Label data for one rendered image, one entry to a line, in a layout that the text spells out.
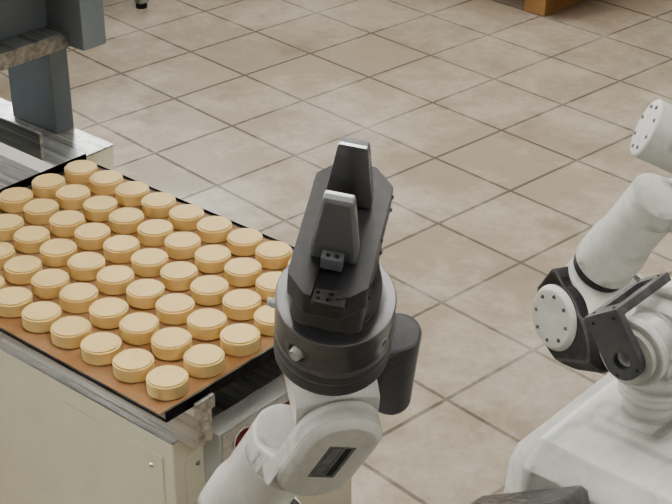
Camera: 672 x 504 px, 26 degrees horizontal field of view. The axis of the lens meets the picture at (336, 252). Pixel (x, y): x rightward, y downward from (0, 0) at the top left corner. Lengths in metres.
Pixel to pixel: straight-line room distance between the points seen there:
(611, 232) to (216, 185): 2.70
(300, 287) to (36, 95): 1.65
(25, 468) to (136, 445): 0.28
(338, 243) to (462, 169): 3.39
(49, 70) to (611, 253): 1.18
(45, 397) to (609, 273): 0.74
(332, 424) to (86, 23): 1.40
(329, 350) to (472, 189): 3.21
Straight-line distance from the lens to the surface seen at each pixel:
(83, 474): 1.94
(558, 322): 1.68
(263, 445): 1.19
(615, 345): 1.26
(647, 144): 1.53
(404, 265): 3.82
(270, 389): 1.84
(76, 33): 2.41
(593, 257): 1.66
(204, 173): 4.32
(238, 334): 1.79
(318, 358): 1.04
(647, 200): 1.61
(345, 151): 0.96
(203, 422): 1.73
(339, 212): 0.93
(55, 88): 2.53
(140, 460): 1.82
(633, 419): 1.33
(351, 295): 0.95
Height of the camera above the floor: 1.87
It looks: 29 degrees down
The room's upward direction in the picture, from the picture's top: straight up
